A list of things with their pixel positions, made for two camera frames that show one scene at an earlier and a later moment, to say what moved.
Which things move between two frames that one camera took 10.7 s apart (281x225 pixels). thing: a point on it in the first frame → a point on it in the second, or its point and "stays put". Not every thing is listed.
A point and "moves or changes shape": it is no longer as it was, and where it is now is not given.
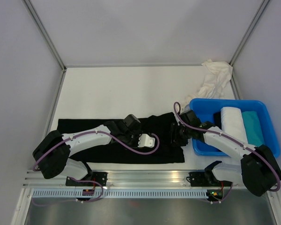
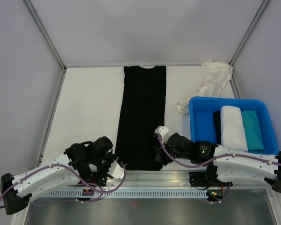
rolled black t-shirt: x=217 y=119 stays put
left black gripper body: x=131 y=138 → x=103 y=162
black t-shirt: x=160 y=125 moves or changes shape
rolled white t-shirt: x=232 y=123 stays put
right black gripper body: x=180 y=134 → x=161 y=152
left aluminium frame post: x=44 y=33 stays put
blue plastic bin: x=205 y=108 stays put
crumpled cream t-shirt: x=218 y=75 stays put
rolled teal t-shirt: x=254 y=128 stays put
